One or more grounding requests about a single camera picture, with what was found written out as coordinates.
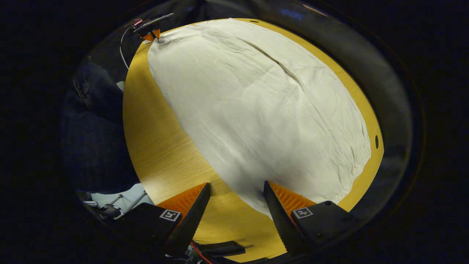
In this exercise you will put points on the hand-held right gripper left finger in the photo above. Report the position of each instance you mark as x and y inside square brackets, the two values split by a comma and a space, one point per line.
[190, 223]

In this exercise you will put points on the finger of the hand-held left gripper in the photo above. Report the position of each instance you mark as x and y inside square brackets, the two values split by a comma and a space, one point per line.
[150, 35]

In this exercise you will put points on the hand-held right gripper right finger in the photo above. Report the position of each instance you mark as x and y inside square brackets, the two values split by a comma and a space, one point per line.
[282, 220]

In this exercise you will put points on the cream white jeans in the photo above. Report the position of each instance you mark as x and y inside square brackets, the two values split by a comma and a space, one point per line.
[256, 110]

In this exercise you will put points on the black flat device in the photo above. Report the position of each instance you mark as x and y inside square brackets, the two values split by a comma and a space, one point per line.
[223, 248]

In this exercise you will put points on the person's dark trousers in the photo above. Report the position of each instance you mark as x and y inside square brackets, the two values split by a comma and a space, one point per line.
[95, 146]

